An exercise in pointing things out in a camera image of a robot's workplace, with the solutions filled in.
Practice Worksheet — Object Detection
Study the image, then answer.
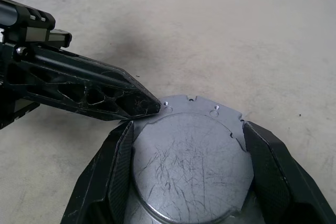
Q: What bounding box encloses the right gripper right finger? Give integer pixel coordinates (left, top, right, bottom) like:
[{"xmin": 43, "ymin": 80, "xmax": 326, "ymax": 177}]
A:
[{"xmin": 243, "ymin": 121, "xmax": 336, "ymax": 224}]

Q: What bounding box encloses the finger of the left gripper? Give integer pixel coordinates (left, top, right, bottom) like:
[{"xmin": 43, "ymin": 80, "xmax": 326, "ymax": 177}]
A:
[{"xmin": 7, "ymin": 47, "xmax": 161, "ymax": 122}]

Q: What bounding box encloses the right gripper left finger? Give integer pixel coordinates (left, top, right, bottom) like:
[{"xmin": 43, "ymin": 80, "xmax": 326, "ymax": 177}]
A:
[{"xmin": 61, "ymin": 120, "xmax": 136, "ymax": 224}]

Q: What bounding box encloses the silver scratched motor lid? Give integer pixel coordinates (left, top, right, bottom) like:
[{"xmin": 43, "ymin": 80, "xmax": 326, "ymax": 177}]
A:
[{"xmin": 123, "ymin": 94, "xmax": 255, "ymax": 224}]

